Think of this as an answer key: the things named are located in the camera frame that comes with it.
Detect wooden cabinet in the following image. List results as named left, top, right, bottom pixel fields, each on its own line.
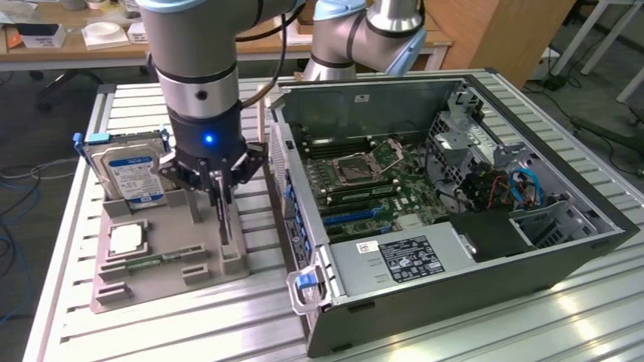
left=423, top=0, right=578, bottom=91

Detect small white labelled box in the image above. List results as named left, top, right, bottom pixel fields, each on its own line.
left=125, top=20, right=150, bottom=44

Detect clear plastic bag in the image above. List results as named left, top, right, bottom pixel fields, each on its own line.
left=0, top=0, right=39, bottom=28

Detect black stand base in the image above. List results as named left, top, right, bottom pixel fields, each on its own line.
left=569, top=112, right=644, bottom=152

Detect white floor cable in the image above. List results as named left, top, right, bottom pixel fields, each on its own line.
left=0, top=157, right=82, bottom=181

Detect green RAM stick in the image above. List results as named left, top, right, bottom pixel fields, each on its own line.
left=125, top=251, right=186, bottom=271

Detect hard disk blue caddy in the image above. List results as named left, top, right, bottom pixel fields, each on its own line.
left=71, top=127, right=175, bottom=210

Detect blue floor cable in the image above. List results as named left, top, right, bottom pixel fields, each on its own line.
left=0, top=180, right=41, bottom=324

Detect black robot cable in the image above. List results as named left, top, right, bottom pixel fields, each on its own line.
left=233, top=0, right=295, bottom=112

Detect black chair base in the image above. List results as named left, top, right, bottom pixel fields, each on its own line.
left=27, top=66, right=105, bottom=113

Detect white box black top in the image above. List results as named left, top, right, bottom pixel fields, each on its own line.
left=13, top=23, right=67, bottom=50

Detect black open PC case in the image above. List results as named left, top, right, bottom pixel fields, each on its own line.
left=254, top=73, right=641, bottom=358

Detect black plastic shroud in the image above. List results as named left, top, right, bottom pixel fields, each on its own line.
left=449, top=208, right=538, bottom=264

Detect red wire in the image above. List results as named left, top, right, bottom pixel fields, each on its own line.
left=490, top=175, right=510, bottom=210

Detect grey power supply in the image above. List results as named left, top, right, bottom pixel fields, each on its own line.
left=325, top=222, right=477, bottom=299

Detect blue wire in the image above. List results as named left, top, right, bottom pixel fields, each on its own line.
left=506, top=168, right=547, bottom=207

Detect black wire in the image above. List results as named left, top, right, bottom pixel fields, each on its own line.
left=423, top=145, right=483, bottom=212

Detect white table frame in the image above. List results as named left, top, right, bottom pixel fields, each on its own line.
left=549, top=0, right=644, bottom=103

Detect grey parts rack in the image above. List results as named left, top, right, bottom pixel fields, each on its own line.
left=87, top=186, right=251, bottom=316

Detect graphics card with fan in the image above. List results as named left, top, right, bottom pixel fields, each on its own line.
left=207, top=170, right=235, bottom=247

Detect black expansion slot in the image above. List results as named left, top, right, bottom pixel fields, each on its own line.
left=319, top=201, right=377, bottom=219

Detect RAM slot black latches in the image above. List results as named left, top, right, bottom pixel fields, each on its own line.
left=303, top=136, right=370, bottom=146
left=305, top=143, right=374, bottom=155

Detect white round holder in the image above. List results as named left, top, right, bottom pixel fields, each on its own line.
left=79, top=21, right=131, bottom=51

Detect silver CPU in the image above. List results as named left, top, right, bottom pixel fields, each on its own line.
left=109, top=225, right=146, bottom=257

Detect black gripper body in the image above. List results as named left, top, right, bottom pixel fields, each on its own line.
left=166, top=103, right=247, bottom=173

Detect grey hinged disk bay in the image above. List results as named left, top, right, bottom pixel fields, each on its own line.
left=506, top=195, right=602, bottom=252

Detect blue expansion slot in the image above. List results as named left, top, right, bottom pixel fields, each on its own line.
left=321, top=207, right=382, bottom=228

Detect silver socket cover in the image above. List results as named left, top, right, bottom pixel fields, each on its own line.
left=369, top=138, right=406, bottom=177

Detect black power adapter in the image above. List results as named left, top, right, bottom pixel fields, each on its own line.
left=542, top=75, right=570, bottom=92

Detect silver chipset heatsink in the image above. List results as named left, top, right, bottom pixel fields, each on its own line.
left=399, top=213, right=430, bottom=230

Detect metal disk bay cage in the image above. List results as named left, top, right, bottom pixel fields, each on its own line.
left=423, top=109, right=503, bottom=178

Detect CPU socket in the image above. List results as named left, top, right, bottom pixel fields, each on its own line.
left=333, top=154, right=379, bottom=187

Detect green motherboard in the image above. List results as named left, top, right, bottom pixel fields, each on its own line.
left=295, top=134, right=457, bottom=244

